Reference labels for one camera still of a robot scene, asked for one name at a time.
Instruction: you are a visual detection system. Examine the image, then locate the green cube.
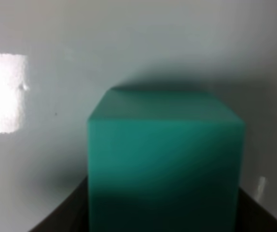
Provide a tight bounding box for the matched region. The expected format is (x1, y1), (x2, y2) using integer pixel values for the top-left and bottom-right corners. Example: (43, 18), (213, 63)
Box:
(87, 88), (245, 232)

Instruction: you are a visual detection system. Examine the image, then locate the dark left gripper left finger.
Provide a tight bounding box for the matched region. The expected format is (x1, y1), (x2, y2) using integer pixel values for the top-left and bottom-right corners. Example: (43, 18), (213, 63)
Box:
(31, 178), (89, 232)

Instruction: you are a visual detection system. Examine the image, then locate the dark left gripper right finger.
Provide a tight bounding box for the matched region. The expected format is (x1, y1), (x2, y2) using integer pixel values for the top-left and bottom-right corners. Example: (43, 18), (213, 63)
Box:
(235, 188), (277, 232)

